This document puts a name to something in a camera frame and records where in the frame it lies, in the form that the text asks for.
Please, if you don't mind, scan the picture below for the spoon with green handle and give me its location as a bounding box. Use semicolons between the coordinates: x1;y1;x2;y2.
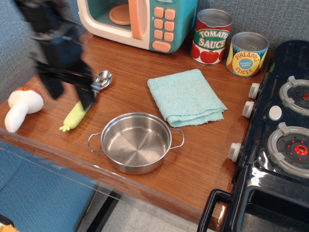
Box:
59;70;112;132

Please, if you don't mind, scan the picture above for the stainless steel pot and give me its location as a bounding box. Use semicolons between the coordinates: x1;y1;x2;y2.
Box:
98;112;174;175

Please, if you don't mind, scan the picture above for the tomato sauce can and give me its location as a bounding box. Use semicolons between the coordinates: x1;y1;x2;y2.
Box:
191;8;233;65

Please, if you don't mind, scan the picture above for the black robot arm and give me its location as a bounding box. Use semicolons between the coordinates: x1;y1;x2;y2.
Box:
15;0;95;109

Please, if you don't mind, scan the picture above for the black toy stove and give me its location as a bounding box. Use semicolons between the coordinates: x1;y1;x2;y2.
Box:
198;40;309;232

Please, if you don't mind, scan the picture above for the folded light blue napkin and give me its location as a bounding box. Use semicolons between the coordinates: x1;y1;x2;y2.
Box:
147;69;227;128

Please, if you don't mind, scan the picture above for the pineapple slices can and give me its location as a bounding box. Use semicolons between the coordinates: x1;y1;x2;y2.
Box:
226;32;269;77

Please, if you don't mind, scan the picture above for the white plush mushroom toy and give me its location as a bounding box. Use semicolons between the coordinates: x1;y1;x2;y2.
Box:
4;87;44;133

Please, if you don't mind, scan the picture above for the orange object at corner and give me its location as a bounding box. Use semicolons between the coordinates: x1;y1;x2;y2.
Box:
0;223;19;232

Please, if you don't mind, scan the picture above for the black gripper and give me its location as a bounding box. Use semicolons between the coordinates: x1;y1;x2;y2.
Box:
31;24;95;109

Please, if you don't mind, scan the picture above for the teal toy microwave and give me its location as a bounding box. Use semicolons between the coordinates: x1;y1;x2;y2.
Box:
77;0;197;54

